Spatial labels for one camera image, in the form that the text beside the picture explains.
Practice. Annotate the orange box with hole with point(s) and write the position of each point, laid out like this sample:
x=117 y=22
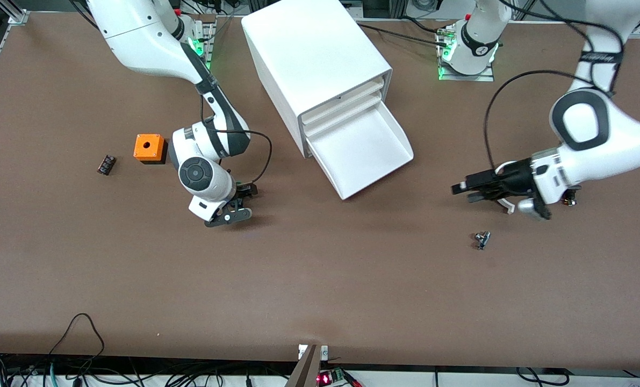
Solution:
x=157 y=150

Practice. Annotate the white plastic drawer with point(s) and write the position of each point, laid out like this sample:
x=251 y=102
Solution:
x=352 y=95
x=362 y=156
x=352 y=109

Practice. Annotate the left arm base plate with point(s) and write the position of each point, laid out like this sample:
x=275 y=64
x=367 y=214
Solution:
x=486 y=78

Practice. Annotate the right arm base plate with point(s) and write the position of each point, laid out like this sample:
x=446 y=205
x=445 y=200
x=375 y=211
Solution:
x=210 y=37

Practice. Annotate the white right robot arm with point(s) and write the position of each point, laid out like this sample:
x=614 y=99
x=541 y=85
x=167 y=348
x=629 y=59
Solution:
x=148 y=37

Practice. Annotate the small black terminal block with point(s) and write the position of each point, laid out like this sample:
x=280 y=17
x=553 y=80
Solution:
x=106 y=164

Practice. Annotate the circuit board with red light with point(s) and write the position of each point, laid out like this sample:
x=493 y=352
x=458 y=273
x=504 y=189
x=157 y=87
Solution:
x=333 y=376

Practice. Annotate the small silver metal clip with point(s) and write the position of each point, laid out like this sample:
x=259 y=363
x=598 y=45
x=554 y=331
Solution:
x=481 y=239

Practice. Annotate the white drawer cabinet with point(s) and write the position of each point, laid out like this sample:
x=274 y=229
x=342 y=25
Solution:
x=309 y=54

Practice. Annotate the black capped metal switch part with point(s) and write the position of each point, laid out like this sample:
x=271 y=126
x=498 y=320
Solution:
x=570 y=201

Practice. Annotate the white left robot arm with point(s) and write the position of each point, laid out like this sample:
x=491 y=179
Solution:
x=620 y=145

